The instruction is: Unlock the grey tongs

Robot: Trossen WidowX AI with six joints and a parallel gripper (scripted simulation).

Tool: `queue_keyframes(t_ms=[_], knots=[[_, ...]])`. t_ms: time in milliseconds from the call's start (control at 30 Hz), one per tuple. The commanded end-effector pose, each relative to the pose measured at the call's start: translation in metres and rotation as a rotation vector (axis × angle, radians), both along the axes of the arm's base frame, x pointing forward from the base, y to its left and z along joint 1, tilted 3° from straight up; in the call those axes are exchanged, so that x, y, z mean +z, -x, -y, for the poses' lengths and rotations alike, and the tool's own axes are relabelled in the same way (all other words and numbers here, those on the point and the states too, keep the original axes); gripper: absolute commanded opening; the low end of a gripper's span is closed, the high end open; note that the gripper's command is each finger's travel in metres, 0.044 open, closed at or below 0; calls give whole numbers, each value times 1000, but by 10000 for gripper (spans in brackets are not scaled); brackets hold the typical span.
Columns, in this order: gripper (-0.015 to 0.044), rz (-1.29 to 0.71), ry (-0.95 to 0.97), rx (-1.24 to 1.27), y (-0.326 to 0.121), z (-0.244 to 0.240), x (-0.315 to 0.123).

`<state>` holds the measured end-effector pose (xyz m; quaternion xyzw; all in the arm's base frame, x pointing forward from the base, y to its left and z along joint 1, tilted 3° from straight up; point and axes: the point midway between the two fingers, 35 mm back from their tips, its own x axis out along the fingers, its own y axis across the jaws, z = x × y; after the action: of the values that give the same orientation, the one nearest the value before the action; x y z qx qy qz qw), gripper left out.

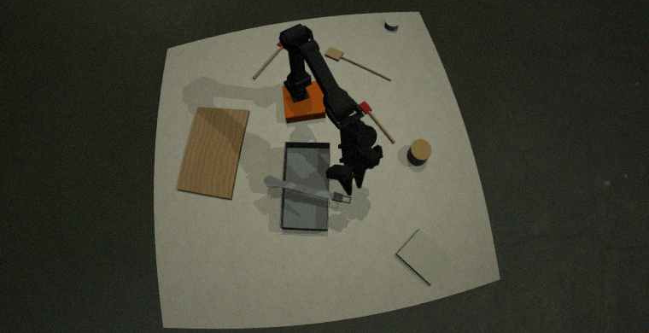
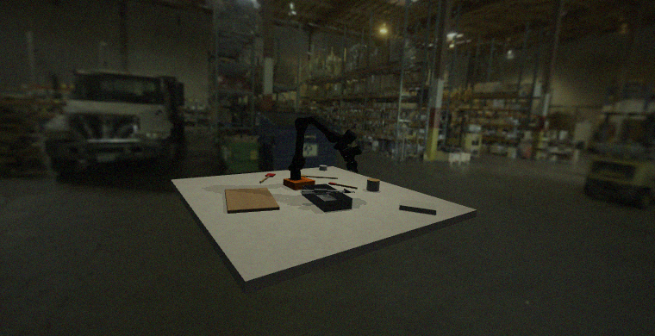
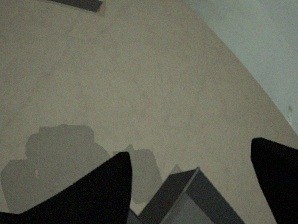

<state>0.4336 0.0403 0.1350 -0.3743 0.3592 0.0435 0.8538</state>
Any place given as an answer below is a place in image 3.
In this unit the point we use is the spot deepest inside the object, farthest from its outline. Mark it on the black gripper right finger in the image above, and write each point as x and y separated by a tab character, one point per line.
276	167

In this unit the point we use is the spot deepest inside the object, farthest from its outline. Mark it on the grey rectangular tin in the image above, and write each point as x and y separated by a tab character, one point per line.
189	198

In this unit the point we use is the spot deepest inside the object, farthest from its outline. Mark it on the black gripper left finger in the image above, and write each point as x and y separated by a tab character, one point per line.
100	197

